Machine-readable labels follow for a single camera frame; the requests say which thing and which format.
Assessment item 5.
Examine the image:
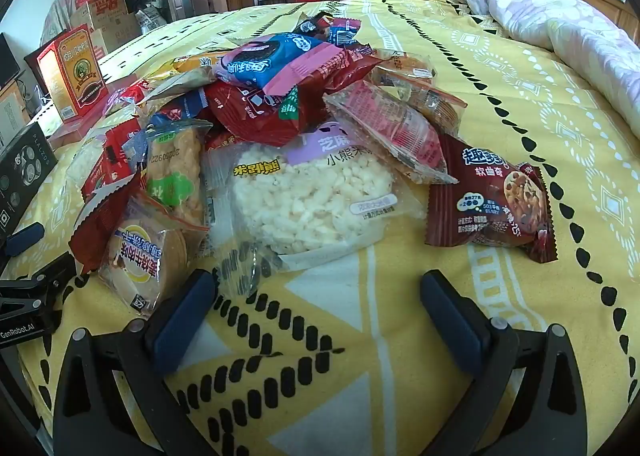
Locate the clear red wafer packet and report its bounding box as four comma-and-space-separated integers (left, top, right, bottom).
324, 81, 460, 185

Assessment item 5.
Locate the yellow snack packet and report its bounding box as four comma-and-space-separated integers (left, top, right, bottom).
172, 54, 226, 76

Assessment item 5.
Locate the pink white quilt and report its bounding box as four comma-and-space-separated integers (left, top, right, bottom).
440, 0, 640, 134

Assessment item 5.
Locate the green label rice cracker packet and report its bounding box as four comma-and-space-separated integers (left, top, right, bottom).
145, 120, 213, 232

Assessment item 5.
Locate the dark brown small snack packet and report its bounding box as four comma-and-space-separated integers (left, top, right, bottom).
291, 15, 331, 37

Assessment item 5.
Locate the blue pink cookie packet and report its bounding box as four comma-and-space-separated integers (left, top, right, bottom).
210, 31, 348, 97

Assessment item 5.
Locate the black monitor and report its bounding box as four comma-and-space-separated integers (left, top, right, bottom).
0, 33, 22, 87

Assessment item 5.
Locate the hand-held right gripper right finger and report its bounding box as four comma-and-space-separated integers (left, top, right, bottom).
419, 270, 588, 456

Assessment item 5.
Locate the clear puffed rice cake packet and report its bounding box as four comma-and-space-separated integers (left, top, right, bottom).
202, 121, 428, 299

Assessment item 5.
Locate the dark red snack packet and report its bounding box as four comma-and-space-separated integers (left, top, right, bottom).
205, 56, 383, 147

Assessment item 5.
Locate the flat red box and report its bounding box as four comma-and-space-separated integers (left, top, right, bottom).
47, 104, 131, 149

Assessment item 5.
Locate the orange red carton box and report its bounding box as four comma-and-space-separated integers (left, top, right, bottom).
36, 25, 108, 121

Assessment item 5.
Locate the flat red snack packet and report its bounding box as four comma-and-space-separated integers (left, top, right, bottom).
80, 116, 147, 202

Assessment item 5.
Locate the black printed box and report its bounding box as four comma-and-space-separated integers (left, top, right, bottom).
0, 121, 60, 239

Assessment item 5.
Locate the brown chocolate cookie packet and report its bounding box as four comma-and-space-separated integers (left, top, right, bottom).
425, 133, 558, 264

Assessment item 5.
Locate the orange bread packet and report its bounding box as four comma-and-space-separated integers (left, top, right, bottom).
369, 50, 467, 133

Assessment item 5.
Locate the red foil snack packet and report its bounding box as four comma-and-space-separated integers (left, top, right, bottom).
67, 171, 148, 273

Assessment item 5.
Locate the cardboard box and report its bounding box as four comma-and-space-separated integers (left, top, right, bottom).
70, 0, 142, 54

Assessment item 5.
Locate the blue red small snack packet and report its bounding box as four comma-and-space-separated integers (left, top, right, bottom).
327, 16, 363, 44

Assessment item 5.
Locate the patterned round board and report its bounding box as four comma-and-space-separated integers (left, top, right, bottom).
40, 0, 166, 50

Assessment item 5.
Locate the yellow patterned bedsheet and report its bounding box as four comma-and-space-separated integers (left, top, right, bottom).
10, 0, 640, 456

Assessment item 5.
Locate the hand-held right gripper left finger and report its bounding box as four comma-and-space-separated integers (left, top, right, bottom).
52, 269, 219, 456

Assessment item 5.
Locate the clear round biscuit packet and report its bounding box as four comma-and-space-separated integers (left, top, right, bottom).
97, 193, 211, 319

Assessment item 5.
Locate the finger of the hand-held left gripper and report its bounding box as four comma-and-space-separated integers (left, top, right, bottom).
0, 256, 78, 304
2, 222, 46, 257

